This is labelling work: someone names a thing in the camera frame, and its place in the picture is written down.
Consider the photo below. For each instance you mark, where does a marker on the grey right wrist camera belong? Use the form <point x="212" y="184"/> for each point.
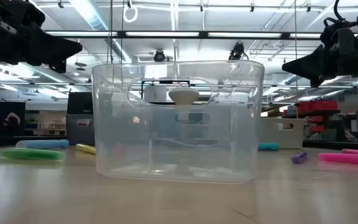
<point x="346" y="42"/>

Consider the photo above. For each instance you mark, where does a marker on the purple marker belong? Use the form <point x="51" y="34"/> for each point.
<point x="299" y="157"/>

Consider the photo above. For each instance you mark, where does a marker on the clear plastic bin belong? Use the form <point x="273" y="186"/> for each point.
<point x="244" y="93"/>

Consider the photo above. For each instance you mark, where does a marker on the white dome table lamp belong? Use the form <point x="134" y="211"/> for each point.
<point x="183" y="95"/>

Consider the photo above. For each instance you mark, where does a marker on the person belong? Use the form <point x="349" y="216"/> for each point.
<point x="12" y="119"/>

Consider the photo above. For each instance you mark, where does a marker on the green marker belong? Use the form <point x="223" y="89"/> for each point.
<point x="31" y="154"/>

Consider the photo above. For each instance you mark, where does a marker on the white labelled box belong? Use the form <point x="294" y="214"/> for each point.
<point x="155" y="93"/>

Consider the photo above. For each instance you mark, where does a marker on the black background box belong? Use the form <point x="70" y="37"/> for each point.
<point x="79" y="102"/>

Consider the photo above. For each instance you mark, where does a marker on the blue marker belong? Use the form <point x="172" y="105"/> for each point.
<point x="269" y="146"/>
<point x="42" y="144"/>

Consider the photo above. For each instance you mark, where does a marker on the yellow marker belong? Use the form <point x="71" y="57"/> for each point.
<point x="85" y="148"/>

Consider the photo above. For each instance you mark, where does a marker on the silver ceiling air duct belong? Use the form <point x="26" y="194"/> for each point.
<point x="93" y="20"/>

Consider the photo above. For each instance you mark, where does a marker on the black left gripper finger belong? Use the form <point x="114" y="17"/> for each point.
<point x="58" y="67"/>
<point x="51" y="49"/>

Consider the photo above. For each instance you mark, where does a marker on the black ceiling spotlight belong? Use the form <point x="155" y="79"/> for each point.
<point x="159" y="56"/>
<point x="237" y="51"/>

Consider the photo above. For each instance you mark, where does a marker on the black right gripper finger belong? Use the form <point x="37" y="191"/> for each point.
<point x="315" y="65"/>
<point x="316" y="81"/>

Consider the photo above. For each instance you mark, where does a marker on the large red storage bin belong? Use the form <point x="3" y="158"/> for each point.
<point x="319" y="106"/>

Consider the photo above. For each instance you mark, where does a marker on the small red storage bin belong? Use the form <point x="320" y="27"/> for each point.
<point x="315" y="119"/>

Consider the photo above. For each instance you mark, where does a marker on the white plastic bin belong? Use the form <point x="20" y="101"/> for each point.
<point x="287" y="138"/>

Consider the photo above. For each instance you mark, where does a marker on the dark grey plastic bin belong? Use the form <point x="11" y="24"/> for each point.
<point x="76" y="133"/>

